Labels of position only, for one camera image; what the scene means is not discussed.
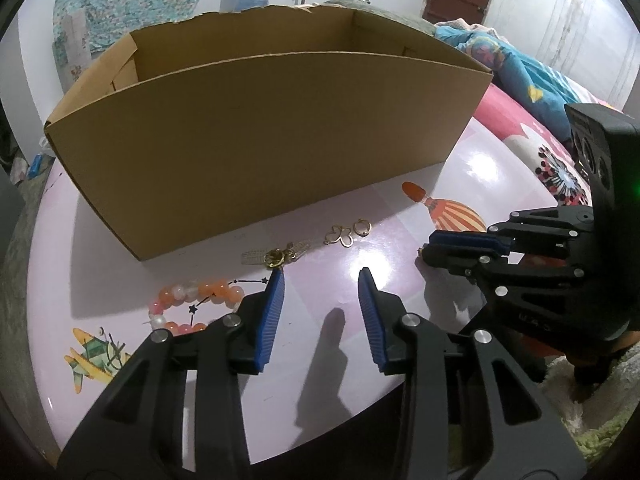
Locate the pale green fuzzy garment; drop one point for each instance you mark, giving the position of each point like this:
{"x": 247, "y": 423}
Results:
{"x": 600, "y": 410}

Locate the brown cardboard box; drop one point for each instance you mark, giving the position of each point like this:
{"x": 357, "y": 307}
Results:
{"x": 250, "y": 160}

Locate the gold butterfly charm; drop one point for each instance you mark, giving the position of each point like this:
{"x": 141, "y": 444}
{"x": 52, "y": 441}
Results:
{"x": 340, "y": 239}

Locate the pink floral blanket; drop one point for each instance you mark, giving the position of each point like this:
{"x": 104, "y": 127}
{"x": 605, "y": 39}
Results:
{"x": 530, "y": 150}

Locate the teal patterned hanging cloth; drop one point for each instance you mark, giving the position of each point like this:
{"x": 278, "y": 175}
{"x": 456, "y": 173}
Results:
{"x": 125, "y": 5}

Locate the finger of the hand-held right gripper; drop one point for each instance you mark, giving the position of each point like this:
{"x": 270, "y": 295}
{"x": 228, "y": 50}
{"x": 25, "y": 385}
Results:
{"x": 460, "y": 239}
{"x": 450, "y": 257}

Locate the grey-green blanket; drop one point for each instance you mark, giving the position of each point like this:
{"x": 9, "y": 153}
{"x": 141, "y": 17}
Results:
{"x": 390, "y": 12}

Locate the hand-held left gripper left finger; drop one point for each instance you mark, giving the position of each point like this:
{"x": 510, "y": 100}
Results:
{"x": 270, "y": 325}

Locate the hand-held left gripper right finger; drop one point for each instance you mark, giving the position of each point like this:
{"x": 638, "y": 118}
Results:
{"x": 372, "y": 325}

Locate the blue printed blanket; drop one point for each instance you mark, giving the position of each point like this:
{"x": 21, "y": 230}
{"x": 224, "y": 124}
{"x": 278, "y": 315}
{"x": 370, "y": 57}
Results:
{"x": 520, "y": 75}

